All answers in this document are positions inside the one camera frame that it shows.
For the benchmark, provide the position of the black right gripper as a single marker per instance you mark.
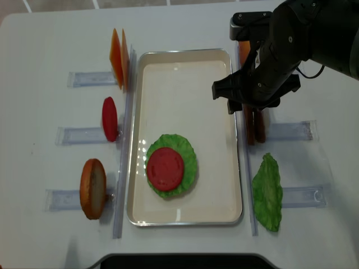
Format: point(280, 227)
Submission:
point(261, 87)

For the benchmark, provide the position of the brown meat patty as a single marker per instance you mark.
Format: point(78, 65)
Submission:
point(259, 126)
point(250, 133)

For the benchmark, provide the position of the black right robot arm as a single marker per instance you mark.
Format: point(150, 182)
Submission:
point(325, 32)

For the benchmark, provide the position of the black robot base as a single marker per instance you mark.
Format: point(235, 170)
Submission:
point(158, 261)

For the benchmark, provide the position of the tan bread slice outer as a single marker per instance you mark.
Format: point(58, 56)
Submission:
point(244, 50)

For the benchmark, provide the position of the green lettuce leaf in tray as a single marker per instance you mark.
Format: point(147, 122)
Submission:
point(181, 145)

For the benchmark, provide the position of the green lettuce leaf on rack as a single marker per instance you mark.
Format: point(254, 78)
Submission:
point(268, 194)

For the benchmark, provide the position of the red tomato slice in tray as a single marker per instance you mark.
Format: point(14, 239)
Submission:
point(165, 169)

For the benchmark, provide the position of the orange cheese slice inner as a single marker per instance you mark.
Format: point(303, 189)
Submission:
point(125, 61)

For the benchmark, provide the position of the red tomato slice on rack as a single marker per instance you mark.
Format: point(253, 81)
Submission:
point(110, 119)

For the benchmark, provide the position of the clear right rack cross bar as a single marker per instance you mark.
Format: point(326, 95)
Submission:
point(253, 222)

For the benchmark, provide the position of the clear rack cross bar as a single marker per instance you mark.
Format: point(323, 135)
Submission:
point(253, 222)
point(126, 143)

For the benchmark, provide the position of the white metal tray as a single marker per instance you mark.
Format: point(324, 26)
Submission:
point(173, 96)

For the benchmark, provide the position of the bun slice on left rack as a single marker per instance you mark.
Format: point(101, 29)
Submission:
point(93, 189)

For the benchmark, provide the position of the clear left rack cross bar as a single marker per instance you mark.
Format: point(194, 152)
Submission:
point(126, 143)

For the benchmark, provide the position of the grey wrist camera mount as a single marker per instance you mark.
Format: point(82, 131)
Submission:
point(249, 26)

